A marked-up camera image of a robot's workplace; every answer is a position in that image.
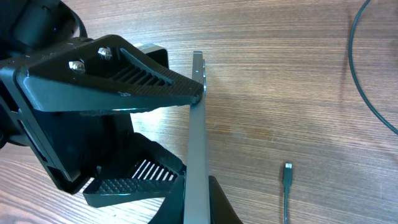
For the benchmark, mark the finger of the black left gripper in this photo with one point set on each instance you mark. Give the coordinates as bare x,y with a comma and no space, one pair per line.
142,169
76,78

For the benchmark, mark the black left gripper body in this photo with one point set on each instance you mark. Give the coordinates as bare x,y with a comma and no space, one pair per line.
70,144

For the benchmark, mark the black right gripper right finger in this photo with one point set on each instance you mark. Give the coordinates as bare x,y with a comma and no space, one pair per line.
221,211

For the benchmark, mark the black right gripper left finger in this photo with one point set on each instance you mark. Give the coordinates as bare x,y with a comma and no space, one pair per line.
172,208

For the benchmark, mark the blue screen Galaxy smartphone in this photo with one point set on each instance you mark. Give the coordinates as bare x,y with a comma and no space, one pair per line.
197,196

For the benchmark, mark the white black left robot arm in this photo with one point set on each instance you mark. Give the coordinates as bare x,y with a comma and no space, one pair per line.
30,26

